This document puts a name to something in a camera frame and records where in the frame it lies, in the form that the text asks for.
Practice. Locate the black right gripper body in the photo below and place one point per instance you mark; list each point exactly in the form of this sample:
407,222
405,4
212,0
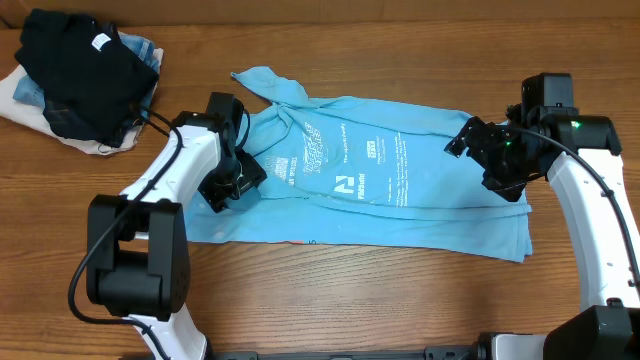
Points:
514,164

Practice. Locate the beige folded garment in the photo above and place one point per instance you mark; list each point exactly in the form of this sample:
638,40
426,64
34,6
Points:
31,117

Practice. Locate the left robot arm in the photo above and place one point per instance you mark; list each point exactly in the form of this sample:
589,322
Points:
137,264

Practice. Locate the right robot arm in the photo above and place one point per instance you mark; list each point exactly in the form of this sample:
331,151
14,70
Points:
545,136

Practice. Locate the light blue printed t-shirt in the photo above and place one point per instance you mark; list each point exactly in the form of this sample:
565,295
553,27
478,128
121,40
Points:
348,170

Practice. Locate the black folded shirt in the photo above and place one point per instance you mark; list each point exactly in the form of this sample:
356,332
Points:
46,28

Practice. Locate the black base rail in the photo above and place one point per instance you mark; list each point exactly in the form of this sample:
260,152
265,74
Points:
446,352

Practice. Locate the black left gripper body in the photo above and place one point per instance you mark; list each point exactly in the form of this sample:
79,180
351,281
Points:
236,175

